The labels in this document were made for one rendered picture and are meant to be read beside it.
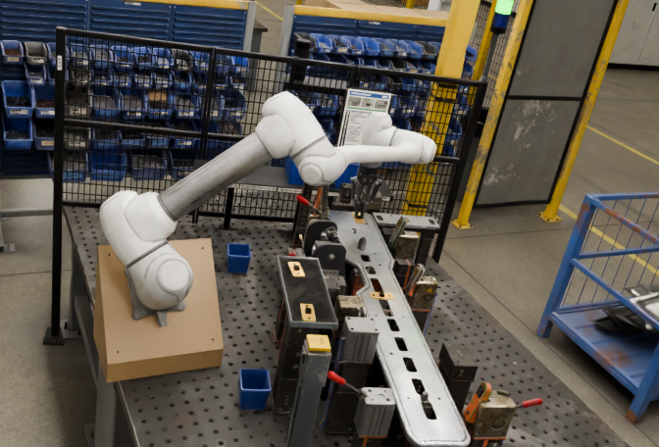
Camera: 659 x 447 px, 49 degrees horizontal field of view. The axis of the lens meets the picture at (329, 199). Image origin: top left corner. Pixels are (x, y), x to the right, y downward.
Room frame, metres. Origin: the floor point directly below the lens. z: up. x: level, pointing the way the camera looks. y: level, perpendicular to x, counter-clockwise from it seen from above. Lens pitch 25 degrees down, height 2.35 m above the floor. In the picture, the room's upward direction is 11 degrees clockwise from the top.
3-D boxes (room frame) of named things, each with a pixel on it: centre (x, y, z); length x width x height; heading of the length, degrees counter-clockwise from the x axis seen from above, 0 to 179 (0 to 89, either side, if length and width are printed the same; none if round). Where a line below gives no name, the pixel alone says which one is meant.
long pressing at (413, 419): (2.20, -0.26, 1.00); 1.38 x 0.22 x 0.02; 15
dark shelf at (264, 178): (3.04, 0.17, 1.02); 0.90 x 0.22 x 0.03; 105
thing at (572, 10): (5.36, -1.43, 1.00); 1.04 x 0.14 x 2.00; 120
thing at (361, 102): (3.23, -0.09, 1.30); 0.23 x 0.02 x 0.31; 105
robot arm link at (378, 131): (2.66, -0.14, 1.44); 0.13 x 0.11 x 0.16; 72
